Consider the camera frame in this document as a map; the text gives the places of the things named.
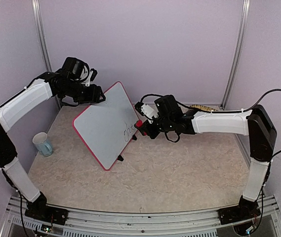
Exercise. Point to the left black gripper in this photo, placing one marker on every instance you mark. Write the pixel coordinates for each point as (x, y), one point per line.
(94, 95)

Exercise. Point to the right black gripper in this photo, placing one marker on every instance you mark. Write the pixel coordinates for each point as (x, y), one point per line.
(152, 134)

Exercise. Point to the pink framed whiteboard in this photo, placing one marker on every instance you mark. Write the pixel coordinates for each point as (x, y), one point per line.
(108, 127)

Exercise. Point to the red black whiteboard eraser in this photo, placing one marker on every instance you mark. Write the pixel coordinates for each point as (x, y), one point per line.
(139, 124)

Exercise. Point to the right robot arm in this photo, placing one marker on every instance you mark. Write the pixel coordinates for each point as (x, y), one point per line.
(253, 123)

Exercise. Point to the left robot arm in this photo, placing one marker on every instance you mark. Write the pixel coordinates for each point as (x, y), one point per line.
(74, 79)

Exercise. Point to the woven bamboo tray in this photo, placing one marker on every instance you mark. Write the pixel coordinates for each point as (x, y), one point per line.
(202, 108)

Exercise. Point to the light blue mug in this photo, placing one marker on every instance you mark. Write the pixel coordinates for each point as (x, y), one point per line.
(43, 144)

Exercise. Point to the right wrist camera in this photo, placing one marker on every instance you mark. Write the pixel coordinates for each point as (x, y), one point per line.
(146, 111)

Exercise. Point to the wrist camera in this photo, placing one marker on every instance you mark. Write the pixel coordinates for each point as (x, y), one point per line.
(89, 76)
(146, 111)

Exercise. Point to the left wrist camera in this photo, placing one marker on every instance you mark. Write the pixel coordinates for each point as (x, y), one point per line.
(89, 76)

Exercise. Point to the left aluminium corner post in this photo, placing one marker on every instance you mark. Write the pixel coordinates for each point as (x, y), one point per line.
(41, 35)

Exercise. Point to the aluminium corner post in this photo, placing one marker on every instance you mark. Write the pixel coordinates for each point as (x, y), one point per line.
(237, 52)
(41, 35)

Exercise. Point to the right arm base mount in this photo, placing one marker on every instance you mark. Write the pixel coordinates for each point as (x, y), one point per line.
(243, 211)

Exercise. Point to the front aluminium rail frame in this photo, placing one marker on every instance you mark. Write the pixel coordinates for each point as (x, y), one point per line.
(89, 223)

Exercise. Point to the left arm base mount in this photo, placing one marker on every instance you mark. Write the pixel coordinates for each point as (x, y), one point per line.
(39, 210)

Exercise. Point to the right aluminium corner post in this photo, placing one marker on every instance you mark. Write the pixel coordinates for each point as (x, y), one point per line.
(237, 52)

